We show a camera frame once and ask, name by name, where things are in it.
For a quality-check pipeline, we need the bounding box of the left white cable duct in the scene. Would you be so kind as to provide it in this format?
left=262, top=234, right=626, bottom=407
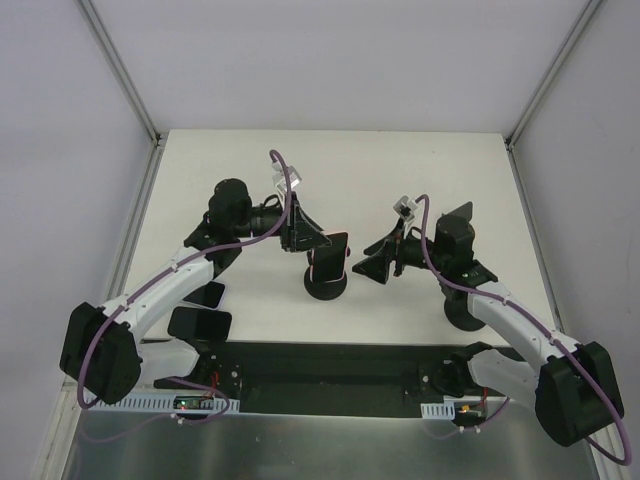
left=92, top=393, right=240, bottom=415

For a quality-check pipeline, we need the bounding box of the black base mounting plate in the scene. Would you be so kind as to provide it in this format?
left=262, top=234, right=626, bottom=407
left=152, top=339, right=516, bottom=415

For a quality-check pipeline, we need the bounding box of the black round base phone stand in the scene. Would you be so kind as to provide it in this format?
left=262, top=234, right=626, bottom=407
left=444, top=295, right=486, bottom=332

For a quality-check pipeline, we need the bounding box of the wooden base wedge phone stand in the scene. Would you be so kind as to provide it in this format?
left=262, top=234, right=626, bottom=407
left=448, top=201, right=473, bottom=222

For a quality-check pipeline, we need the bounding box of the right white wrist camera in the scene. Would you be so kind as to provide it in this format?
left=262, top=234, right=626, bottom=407
left=393, top=195, right=419, bottom=234

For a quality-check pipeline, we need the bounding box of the black phone lilac case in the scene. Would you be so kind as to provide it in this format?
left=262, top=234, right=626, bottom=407
left=183, top=281, right=226, bottom=310

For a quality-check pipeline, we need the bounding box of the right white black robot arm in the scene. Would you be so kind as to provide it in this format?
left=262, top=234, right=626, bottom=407
left=352, top=203, right=624, bottom=446

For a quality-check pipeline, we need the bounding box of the right aluminium frame post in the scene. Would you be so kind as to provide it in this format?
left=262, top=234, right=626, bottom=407
left=504, top=0, right=606, bottom=152

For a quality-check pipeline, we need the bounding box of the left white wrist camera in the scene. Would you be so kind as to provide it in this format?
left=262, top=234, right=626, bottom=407
left=272, top=161, right=302, bottom=201

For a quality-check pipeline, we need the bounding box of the aluminium frame post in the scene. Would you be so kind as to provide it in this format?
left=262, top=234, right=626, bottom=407
left=504, top=0, right=606, bottom=152
left=75, top=0, right=164, bottom=148

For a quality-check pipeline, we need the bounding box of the black phone dark case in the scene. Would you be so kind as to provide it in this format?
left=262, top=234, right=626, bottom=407
left=167, top=307, right=233, bottom=342

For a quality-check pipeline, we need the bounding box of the black phone pink case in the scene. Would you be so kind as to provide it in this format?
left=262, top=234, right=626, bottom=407
left=307, top=231, right=350, bottom=283

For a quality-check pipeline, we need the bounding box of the black clamp phone stand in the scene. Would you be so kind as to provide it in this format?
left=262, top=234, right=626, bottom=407
left=303, top=250, right=348, bottom=301

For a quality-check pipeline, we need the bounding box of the left aluminium frame post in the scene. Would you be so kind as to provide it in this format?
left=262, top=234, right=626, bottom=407
left=75, top=0, right=164, bottom=148

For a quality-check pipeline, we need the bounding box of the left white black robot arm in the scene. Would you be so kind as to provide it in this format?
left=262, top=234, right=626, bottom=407
left=60, top=175, right=331, bottom=409

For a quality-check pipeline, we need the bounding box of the right white cable duct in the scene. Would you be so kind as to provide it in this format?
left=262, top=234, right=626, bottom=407
left=420, top=401, right=456, bottom=421

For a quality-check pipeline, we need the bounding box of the white cable duct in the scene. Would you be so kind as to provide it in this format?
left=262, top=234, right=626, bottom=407
left=420, top=401, right=456, bottom=421
left=92, top=393, right=240, bottom=415

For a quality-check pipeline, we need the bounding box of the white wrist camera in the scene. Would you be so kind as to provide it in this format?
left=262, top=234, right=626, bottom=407
left=393, top=195, right=419, bottom=234
left=272, top=161, right=302, bottom=201

